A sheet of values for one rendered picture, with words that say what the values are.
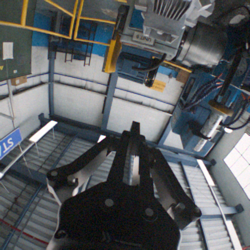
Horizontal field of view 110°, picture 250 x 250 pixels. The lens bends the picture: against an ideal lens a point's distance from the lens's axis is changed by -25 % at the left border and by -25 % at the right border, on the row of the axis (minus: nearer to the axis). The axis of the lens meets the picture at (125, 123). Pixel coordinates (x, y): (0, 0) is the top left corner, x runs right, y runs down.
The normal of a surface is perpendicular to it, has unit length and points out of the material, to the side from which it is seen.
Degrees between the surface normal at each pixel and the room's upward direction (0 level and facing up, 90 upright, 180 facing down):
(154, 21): 90
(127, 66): 90
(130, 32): 90
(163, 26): 90
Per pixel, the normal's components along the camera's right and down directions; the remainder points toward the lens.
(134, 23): -0.26, 0.43
